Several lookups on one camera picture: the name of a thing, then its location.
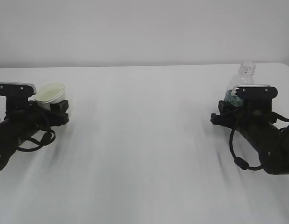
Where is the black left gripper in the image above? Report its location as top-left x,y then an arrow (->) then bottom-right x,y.
2,100 -> 69,140

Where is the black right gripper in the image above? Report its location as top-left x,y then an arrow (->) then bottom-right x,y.
210,99 -> 279,140

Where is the white paper cup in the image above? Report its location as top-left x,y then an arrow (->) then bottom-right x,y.
34,83 -> 66,110

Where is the clear green-label water bottle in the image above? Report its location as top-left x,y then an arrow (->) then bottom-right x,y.
224,61 -> 256,107

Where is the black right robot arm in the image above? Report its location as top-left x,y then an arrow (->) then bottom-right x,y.
211,99 -> 289,175

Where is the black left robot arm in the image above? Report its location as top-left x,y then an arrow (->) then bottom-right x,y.
0,100 -> 69,170

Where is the black left camera cable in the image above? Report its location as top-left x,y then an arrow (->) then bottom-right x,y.
0,102 -> 57,152

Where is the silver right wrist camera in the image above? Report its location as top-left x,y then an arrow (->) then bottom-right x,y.
231,84 -> 278,100

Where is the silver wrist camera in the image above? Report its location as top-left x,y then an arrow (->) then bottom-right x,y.
0,82 -> 37,98
231,84 -> 278,100

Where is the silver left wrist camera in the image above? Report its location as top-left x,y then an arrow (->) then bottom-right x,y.
0,82 -> 37,98

